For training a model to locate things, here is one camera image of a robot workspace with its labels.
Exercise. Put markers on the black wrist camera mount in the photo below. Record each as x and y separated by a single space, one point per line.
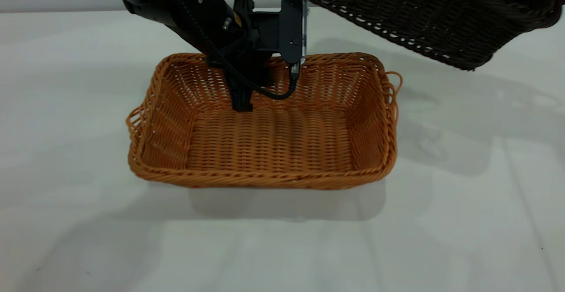
291 22

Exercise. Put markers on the orange woven basket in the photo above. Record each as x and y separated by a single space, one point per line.
273 142

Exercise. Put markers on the dark brown woven basket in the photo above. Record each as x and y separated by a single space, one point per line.
419 13

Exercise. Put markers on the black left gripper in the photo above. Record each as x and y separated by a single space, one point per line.
260 69

